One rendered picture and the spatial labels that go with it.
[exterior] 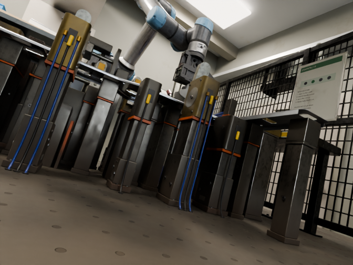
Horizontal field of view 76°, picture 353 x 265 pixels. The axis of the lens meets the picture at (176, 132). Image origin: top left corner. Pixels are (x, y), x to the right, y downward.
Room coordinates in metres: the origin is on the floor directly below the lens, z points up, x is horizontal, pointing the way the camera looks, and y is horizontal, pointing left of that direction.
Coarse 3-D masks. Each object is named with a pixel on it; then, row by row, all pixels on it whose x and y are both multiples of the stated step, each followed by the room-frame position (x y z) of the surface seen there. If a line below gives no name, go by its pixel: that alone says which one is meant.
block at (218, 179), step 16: (224, 128) 0.64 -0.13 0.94; (240, 128) 0.64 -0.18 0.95; (224, 144) 0.63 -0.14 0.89; (240, 144) 0.64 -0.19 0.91; (208, 160) 0.69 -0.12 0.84; (224, 160) 0.64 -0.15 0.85; (208, 176) 0.66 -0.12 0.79; (224, 176) 0.64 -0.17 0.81; (208, 192) 0.64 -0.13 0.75; (224, 192) 0.64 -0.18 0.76; (208, 208) 0.62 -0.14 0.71; (224, 208) 0.65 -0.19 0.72
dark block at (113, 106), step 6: (120, 72) 0.89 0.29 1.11; (126, 72) 0.90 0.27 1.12; (126, 78) 0.90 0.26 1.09; (114, 102) 0.90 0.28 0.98; (114, 108) 0.90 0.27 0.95; (108, 114) 0.90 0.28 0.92; (108, 120) 0.90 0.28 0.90; (108, 126) 0.90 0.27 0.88; (102, 132) 0.90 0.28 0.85; (102, 138) 0.90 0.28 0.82; (102, 144) 0.90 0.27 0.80; (96, 150) 0.90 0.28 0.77; (96, 156) 0.90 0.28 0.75; (96, 162) 0.90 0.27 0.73; (90, 168) 0.89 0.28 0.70; (96, 168) 0.90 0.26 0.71
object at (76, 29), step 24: (72, 24) 0.46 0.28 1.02; (72, 48) 0.46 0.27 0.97; (48, 72) 0.45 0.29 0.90; (72, 72) 0.47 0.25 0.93; (48, 96) 0.46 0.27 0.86; (24, 120) 0.46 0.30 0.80; (48, 120) 0.46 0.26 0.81; (24, 144) 0.46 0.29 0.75; (48, 144) 0.53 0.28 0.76; (24, 168) 0.46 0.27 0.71
